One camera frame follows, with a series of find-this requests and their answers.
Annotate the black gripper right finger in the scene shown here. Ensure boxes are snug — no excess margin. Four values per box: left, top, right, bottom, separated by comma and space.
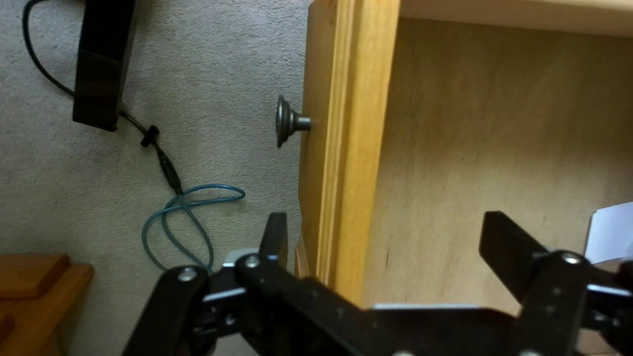
478, 209, 633, 356

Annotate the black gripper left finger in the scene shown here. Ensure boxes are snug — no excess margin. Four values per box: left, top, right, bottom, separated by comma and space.
120, 209, 397, 356

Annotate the large light wooden drawer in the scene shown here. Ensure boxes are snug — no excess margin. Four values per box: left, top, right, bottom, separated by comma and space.
292, 0, 633, 312

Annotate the dark metal drawer knob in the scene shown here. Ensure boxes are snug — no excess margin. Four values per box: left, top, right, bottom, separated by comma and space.
272, 93, 316, 150

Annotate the small white card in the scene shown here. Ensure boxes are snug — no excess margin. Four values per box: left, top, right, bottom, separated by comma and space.
581, 199, 633, 267

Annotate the light wooden furniture piece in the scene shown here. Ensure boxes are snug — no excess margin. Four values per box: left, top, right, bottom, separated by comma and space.
0, 253, 94, 356

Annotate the black rectangular box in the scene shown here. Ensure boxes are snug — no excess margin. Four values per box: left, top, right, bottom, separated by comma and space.
68, 0, 138, 132

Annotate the teal cable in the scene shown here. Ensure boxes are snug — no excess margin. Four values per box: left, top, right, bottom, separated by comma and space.
140, 182, 247, 273

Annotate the black floor cable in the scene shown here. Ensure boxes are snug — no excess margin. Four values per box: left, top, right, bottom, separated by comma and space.
21, 0, 187, 198

